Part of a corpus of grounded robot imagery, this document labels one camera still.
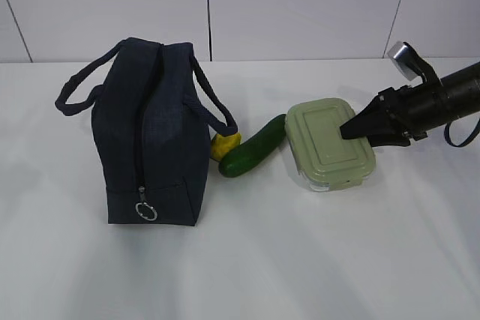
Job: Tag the navy blue lunch bag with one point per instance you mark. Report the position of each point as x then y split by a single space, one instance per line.
153 111

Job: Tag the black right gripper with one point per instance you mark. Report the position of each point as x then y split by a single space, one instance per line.
373 121

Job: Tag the glass container green lid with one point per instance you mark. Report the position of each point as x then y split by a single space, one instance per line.
323 158

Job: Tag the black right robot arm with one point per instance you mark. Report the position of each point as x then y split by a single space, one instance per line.
439 102

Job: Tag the green cucumber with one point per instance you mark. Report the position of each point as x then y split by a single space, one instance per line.
248 155

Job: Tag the yellow lemon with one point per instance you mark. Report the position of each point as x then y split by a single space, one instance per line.
222 145

